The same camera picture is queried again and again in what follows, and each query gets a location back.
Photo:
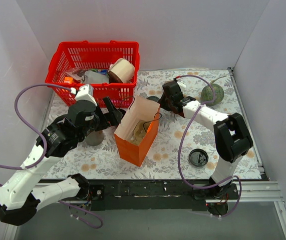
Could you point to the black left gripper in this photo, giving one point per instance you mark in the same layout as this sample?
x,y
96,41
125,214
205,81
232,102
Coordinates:
x,y
106,117

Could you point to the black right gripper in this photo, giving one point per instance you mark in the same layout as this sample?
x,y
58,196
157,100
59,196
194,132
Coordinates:
x,y
165,100

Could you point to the orange paper bag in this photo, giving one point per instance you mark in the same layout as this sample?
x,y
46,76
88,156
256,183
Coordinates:
x,y
141,109

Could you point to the red plastic shopping basket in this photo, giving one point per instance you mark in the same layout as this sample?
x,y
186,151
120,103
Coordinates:
x,y
73,58

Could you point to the black coffee cup lid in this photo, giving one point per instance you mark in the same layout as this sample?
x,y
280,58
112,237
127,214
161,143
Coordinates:
x,y
198,157

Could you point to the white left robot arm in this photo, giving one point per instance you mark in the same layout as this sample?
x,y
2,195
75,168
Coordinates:
x,y
20,199

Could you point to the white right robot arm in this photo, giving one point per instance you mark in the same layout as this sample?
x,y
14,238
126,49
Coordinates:
x,y
232,137

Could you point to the grey tin straw holder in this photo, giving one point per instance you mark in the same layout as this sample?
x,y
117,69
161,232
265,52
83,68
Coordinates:
x,y
94,138

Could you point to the green netted melon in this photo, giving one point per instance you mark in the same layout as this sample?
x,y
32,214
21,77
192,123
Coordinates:
x,y
207,93

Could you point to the floral table mat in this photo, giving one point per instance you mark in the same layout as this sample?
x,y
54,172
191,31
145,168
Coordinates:
x,y
176,138

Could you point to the beige paper wrapped roll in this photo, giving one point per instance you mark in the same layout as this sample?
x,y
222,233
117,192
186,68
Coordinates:
x,y
121,71

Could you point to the grey wrapped package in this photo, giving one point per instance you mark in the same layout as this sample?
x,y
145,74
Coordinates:
x,y
92,77

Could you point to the orange snack box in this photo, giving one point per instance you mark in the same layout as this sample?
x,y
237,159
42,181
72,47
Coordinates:
x,y
68,80

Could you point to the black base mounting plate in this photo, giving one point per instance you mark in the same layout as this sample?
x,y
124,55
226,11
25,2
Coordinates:
x,y
164,194

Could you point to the aluminium frame rail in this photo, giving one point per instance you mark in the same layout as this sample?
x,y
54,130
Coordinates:
x,y
258,213

